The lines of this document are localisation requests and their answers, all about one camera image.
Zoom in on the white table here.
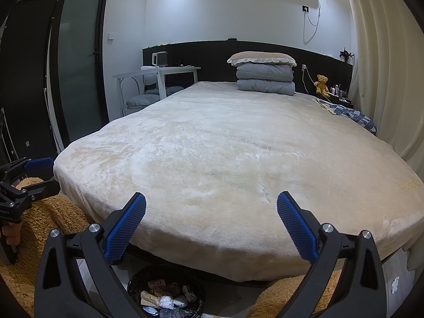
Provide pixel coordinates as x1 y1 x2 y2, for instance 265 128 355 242
113 66 201 116

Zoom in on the black wardrobe panel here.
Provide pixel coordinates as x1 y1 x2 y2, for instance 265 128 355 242
0 0 63 173

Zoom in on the cream curtain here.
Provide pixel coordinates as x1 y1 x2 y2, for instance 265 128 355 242
341 0 424 186

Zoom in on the black nightstand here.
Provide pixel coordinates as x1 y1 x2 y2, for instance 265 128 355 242
315 93 354 109

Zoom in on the metal chair grey cushion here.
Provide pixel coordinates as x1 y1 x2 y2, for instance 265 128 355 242
124 74 160 116
144 69 184 96

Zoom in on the dark framed glass door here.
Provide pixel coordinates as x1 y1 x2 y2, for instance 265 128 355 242
50 0 110 153

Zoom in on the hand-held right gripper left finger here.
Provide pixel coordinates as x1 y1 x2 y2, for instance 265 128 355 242
34 191 148 318

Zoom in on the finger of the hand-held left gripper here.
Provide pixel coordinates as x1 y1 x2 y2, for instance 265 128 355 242
15 177 62 206
0 157 55 181

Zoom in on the beige pillow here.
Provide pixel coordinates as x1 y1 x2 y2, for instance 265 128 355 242
227 51 297 67

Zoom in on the person's left hand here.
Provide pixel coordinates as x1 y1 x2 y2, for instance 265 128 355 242
0 220 24 249

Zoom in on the metal folding rack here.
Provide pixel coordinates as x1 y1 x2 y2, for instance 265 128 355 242
0 108 17 161

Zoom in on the white power cable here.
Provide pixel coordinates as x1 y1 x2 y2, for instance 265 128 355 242
303 0 322 45

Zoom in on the orange plush clothing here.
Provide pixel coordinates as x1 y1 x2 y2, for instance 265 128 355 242
0 177 342 318

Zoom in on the brown teddy bear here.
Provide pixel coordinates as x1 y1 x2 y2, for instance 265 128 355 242
314 74 330 95

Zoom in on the blue patterned cloth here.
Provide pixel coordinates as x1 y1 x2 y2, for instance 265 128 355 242
313 98 378 136

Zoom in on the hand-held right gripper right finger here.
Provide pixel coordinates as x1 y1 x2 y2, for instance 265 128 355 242
276 190 388 318

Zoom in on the beige plush blanket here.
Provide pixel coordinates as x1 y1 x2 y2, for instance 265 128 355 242
53 81 424 284

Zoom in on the black headboard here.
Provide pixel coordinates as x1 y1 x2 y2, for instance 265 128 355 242
142 40 354 107

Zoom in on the grey folded quilt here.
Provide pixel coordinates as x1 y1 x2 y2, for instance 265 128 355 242
236 63 295 83
236 79 296 96

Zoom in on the white charger cable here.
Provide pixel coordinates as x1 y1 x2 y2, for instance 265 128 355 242
301 64 319 95

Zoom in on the black trash bin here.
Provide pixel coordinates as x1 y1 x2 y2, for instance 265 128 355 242
127 265 206 318

